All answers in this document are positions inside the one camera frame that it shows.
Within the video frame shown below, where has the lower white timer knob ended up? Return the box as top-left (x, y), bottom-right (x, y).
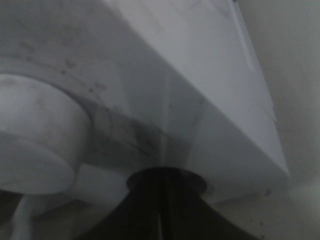
top-left (0, 73), bottom-right (93, 195)

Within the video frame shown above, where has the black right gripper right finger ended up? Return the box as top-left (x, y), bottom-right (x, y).
top-left (160, 168), bottom-right (256, 240)

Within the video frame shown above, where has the white microwave oven body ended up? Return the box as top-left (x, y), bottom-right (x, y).
top-left (0, 0), bottom-right (291, 240)

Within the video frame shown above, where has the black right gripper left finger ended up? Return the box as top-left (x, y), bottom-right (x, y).
top-left (76, 168), bottom-right (161, 240)

